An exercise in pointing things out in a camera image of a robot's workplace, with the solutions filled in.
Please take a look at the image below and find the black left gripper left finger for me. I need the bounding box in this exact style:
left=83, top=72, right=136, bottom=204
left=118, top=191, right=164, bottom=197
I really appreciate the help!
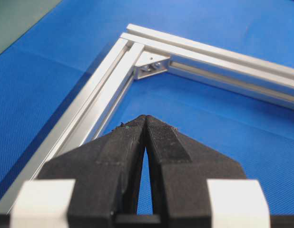
left=9, top=114, right=147, bottom=228

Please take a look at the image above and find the blue table mat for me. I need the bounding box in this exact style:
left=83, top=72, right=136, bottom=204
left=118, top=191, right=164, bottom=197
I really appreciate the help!
left=0, top=0, right=294, bottom=214

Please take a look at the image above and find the aluminium extrusion frame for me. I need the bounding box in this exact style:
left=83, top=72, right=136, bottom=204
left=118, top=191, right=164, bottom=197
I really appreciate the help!
left=0, top=24, right=294, bottom=214

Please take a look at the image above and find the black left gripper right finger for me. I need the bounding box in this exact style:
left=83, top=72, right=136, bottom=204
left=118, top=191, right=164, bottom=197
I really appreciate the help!
left=145, top=114, right=271, bottom=228

